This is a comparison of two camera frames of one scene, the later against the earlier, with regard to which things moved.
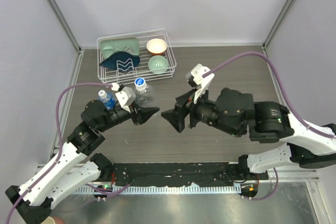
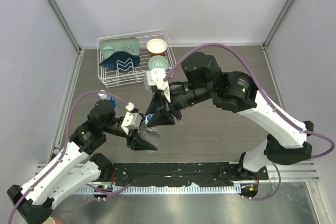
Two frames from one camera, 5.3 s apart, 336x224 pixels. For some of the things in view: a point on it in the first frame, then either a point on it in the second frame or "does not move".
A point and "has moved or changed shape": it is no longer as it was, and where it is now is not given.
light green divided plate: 109,45 does not move
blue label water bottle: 108,98 does not move
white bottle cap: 102,94 does not move
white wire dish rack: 123,58 does not move
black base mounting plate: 181,174 does not move
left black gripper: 142,114 -> 134,136
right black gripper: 185,105 -> 162,117
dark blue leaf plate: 121,61 does not move
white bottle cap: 140,84 has moved or changed shape
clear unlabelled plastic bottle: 144,95 -> 150,133
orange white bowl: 156,46 does not move
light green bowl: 158,64 does not move
